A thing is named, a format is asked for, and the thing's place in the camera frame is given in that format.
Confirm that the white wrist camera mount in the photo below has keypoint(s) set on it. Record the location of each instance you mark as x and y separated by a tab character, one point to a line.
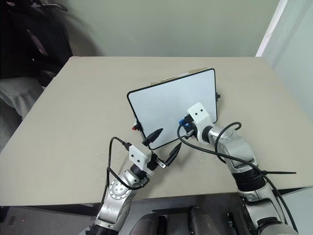
199	117
138	154

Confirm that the red and black board clamp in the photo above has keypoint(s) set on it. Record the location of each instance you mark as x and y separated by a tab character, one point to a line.
135	127

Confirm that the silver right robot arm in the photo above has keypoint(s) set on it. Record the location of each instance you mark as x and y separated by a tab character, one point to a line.
240	149

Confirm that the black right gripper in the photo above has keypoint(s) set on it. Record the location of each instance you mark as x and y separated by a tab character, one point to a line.
191	133

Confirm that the white door frame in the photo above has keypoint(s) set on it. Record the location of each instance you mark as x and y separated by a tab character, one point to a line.
269	29

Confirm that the black zip tie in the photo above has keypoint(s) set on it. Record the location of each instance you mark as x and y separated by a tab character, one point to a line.
281	173

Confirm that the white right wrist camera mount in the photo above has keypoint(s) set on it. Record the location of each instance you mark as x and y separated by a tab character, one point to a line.
199	117

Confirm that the blue whiteboard eraser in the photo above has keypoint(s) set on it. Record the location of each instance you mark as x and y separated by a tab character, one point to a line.
184	122

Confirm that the black-framed whiteboard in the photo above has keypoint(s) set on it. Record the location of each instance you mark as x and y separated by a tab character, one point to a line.
171	107

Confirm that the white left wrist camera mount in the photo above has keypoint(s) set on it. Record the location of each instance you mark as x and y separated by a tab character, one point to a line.
138	154

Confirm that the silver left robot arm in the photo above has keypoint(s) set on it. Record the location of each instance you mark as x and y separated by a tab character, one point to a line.
117	195

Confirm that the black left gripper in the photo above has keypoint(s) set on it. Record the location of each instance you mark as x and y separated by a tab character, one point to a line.
154	163

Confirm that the black office chair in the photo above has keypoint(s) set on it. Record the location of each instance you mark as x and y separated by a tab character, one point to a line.
31	36

